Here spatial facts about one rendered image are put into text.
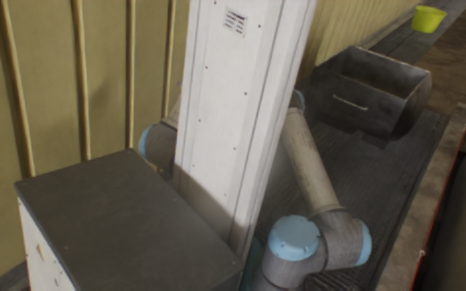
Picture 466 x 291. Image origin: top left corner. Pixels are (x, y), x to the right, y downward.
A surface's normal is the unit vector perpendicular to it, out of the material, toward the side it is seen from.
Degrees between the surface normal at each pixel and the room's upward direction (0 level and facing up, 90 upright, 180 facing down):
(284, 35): 90
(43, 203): 0
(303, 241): 5
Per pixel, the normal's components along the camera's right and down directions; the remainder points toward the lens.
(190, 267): 0.17, -0.82
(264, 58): -0.73, 0.26
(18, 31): 0.83, 0.42
